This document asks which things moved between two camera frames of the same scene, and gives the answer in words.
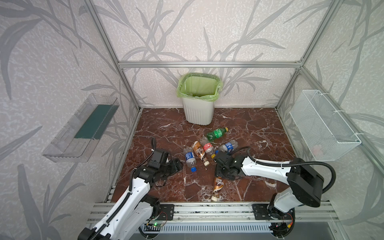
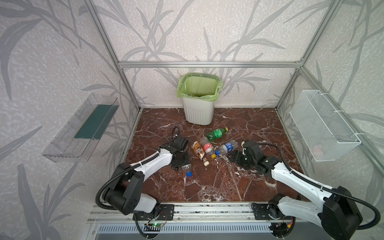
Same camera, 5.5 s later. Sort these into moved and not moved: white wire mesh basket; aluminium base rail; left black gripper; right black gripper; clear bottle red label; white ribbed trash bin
Moved: left black gripper; right black gripper
Not moved: white ribbed trash bin; white wire mesh basket; aluminium base rail; clear bottle red label
